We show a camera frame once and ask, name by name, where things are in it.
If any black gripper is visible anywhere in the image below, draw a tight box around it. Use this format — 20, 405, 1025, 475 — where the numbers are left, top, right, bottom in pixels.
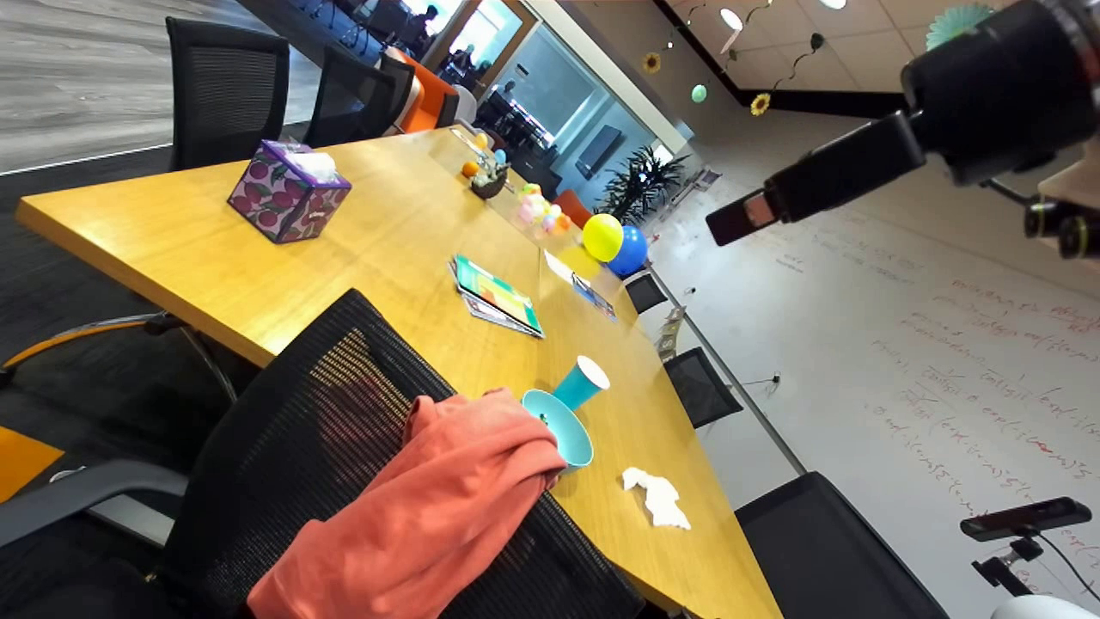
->
703, 0, 1100, 250

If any orange sweatshirt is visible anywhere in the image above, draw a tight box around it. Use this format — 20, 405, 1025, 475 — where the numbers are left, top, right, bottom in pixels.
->
243, 387, 567, 619

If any red chair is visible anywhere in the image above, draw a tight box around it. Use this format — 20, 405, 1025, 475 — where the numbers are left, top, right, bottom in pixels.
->
557, 186, 594, 232

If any orange chair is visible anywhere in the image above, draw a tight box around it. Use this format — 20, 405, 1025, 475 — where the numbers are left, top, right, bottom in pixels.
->
381, 44, 462, 134

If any black mesh office chair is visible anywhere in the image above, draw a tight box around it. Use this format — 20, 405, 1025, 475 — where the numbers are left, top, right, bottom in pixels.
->
0, 287, 646, 619

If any chair with wooden armrest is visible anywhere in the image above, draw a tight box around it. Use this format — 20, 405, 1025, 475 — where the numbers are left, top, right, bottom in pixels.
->
0, 308, 243, 475

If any green potted plant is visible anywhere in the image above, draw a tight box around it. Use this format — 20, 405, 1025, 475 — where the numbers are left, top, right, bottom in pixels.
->
600, 143, 721, 219

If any blue ball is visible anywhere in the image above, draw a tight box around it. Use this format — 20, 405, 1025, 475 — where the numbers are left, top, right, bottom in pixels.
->
606, 222, 653, 281

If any yellow ball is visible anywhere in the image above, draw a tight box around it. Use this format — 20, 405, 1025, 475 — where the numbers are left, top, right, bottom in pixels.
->
579, 210, 628, 266

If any teal paper flower decoration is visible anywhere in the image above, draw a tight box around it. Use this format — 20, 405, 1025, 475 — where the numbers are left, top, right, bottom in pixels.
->
924, 0, 997, 54

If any blue patterned packet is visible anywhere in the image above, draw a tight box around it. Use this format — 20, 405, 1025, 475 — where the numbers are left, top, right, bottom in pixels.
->
567, 272, 618, 321

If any pastel toy pile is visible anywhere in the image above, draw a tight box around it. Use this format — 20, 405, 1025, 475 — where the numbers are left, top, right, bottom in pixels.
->
510, 180, 579, 241

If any teal paper cup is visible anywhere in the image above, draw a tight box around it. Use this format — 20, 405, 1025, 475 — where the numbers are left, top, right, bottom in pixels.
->
549, 351, 615, 414

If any small black bowl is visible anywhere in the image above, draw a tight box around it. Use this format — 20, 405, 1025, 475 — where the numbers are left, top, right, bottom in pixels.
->
468, 163, 512, 202

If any colourful picture book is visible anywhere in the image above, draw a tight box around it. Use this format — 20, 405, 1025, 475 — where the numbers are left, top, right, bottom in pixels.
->
446, 250, 549, 345

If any teal bowl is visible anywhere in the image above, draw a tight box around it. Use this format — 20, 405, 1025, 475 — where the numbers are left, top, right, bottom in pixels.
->
518, 385, 600, 475

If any white crumpled tissue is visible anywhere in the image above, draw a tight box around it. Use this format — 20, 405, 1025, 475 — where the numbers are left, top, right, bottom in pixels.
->
618, 463, 695, 533

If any blue sofa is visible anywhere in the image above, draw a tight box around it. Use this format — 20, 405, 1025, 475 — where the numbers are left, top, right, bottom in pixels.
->
243, 0, 389, 69

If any purple patterned tissue box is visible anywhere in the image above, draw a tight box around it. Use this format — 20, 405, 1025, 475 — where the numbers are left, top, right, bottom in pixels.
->
225, 139, 350, 246

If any orange seat cushion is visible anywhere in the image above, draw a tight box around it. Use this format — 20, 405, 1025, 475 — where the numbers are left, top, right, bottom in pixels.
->
0, 424, 69, 504

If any dark wall screen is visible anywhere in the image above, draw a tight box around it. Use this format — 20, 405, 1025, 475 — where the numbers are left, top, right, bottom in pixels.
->
573, 119, 628, 181

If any black stereo camera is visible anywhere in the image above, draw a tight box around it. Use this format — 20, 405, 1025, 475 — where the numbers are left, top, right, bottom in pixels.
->
960, 495, 1097, 546

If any black camera tripod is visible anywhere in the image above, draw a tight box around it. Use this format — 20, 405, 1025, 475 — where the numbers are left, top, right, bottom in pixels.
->
973, 535, 1064, 603

